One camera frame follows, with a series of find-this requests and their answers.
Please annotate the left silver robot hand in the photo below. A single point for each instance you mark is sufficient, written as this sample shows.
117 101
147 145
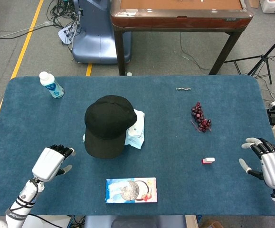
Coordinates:
45 164

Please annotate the black baseball cap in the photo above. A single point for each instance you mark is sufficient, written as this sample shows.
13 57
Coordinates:
106 123

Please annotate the green white snack packet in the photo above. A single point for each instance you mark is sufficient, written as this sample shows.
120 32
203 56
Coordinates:
83 138

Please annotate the small red white box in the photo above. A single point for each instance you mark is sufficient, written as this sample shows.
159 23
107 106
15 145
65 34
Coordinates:
208 161

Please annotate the white yogurt drink bottle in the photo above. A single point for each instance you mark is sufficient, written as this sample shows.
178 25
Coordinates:
53 88

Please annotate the blue pink cookie box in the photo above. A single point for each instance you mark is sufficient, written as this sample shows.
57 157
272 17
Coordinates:
130 191

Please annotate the dark red grape bunch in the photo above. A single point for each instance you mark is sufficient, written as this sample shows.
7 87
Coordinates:
200 117

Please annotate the light blue wet wipes pack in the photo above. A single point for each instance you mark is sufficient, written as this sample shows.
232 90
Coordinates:
137 140

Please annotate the blue grey robot torso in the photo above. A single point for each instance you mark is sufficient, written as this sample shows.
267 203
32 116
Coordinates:
135 222

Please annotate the blue felt table mat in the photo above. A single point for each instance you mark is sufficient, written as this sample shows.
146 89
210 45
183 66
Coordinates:
170 147

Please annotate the black tripod stand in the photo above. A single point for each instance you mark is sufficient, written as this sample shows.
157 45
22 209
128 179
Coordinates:
262 61

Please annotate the blue grey machine base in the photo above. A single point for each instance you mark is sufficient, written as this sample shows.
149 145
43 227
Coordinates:
97 35

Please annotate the brown mahjong table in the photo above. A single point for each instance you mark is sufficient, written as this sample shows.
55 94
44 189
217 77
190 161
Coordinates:
182 21

